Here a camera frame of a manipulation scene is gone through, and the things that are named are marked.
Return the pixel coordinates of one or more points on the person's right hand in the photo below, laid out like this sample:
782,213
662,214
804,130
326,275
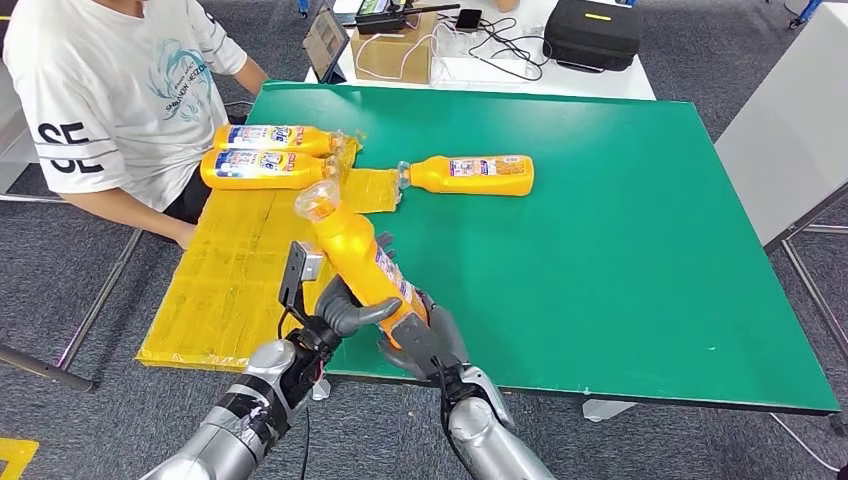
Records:
185,237

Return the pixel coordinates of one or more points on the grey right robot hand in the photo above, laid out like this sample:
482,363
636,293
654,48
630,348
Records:
454,338

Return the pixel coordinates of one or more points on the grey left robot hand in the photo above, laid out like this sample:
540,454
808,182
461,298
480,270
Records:
341,311

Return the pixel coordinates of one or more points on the orange detergent bottle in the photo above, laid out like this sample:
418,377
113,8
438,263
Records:
311,141
477,182
305,172
351,252

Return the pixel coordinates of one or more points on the person's left forearm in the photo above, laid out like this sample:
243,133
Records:
252,74

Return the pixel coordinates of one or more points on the person's right forearm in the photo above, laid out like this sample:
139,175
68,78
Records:
126,212

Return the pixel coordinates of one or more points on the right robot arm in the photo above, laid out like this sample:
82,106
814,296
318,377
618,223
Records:
490,437

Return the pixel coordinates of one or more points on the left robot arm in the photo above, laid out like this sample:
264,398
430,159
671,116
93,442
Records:
218,437

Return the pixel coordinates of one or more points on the yellow taped cardboard sheet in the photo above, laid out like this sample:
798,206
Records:
225,291

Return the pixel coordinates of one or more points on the person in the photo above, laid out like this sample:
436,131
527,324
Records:
112,86

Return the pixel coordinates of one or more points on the green table board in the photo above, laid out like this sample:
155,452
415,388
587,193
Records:
629,232

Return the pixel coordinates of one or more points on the black tablet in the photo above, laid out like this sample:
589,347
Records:
324,40

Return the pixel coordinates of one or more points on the brown cardboard box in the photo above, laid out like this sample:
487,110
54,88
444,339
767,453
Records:
389,60

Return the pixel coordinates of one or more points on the clear plastic box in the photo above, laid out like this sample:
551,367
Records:
462,69

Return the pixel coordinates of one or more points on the yellow floor tape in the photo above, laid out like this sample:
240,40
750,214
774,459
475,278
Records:
14,457

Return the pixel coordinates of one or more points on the white desk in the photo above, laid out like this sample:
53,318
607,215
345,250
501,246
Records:
596,86

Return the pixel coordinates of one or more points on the black radio handset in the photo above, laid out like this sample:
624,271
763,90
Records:
379,20

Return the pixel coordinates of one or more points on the black smartphone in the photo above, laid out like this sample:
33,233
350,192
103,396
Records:
468,18

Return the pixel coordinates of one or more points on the black carrying case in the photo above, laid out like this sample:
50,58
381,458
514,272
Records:
591,36

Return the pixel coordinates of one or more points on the small brown object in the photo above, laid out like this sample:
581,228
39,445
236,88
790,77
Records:
508,5

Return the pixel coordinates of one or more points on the grey side table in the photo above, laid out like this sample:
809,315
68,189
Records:
788,132

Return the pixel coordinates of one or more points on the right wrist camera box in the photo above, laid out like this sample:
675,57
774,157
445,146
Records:
414,338

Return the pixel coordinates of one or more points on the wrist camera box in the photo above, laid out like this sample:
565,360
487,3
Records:
298,278
414,338

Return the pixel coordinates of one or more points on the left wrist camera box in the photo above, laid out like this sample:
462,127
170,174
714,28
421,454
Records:
298,278

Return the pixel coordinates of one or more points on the metal desk frame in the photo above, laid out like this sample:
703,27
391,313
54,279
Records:
102,296

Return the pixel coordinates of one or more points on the metal side table frame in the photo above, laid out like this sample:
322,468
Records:
807,286

